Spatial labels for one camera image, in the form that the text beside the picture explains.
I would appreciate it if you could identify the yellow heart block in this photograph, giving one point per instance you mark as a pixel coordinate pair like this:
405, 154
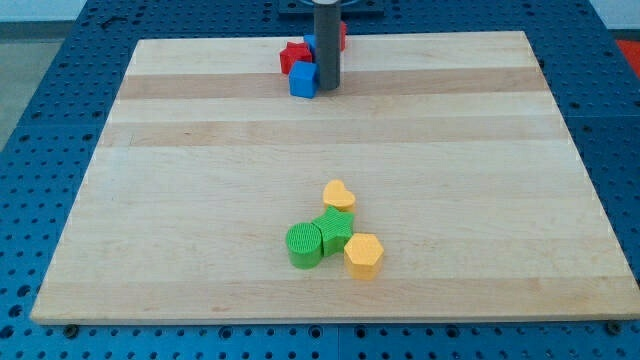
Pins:
336, 194

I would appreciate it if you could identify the wooden board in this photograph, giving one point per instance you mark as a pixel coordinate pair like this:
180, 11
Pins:
459, 157

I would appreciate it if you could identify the blue block behind pusher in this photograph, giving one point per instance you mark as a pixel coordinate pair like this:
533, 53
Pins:
310, 40

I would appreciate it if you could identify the green cylinder block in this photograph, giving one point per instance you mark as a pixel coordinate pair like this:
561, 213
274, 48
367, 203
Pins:
304, 245

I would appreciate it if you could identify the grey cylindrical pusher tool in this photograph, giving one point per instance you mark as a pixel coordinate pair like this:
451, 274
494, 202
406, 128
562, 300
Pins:
327, 17

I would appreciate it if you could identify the yellow hexagon block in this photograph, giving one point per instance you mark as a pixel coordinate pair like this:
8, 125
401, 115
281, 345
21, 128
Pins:
363, 256

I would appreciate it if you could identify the red block behind pusher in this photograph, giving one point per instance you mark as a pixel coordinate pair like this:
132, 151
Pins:
343, 33

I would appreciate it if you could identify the green star block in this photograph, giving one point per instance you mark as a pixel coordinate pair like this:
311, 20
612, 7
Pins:
336, 228

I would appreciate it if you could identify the blue cube block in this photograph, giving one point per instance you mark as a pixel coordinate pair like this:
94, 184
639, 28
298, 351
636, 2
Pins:
303, 79

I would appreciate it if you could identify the red star block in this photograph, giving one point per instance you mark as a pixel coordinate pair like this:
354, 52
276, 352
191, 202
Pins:
292, 53

